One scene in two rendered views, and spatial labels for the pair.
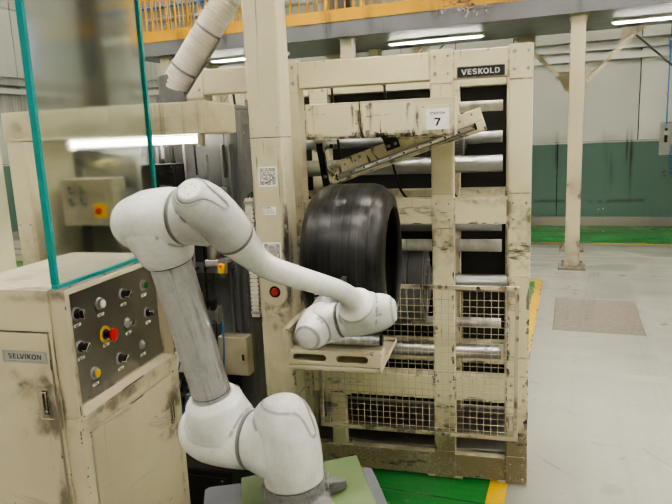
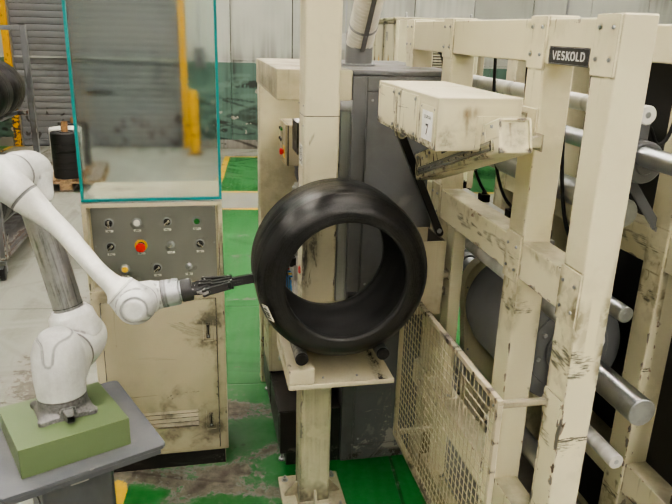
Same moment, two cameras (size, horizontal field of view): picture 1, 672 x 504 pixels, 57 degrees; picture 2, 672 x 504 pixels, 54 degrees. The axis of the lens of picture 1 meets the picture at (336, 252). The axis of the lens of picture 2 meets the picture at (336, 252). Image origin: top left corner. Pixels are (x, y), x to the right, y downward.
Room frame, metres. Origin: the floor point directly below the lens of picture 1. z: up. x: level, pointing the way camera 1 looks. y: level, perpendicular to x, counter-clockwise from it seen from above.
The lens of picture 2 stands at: (1.37, -1.97, 1.94)
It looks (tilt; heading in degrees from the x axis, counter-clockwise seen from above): 19 degrees down; 63
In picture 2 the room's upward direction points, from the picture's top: 2 degrees clockwise
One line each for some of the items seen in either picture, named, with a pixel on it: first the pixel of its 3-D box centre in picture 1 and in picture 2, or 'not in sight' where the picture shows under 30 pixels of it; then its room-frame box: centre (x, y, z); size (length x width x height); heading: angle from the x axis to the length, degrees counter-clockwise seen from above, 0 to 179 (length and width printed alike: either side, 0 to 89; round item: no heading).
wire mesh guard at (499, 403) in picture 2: (414, 360); (435, 421); (2.61, -0.33, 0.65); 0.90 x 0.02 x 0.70; 75
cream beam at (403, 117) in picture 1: (383, 120); (439, 112); (2.60, -0.22, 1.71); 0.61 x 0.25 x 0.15; 75
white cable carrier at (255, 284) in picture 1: (255, 257); not in sight; (2.39, 0.32, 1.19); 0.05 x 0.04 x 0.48; 165
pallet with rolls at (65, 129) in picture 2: not in sight; (70, 151); (2.10, 7.05, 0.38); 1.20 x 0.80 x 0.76; 77
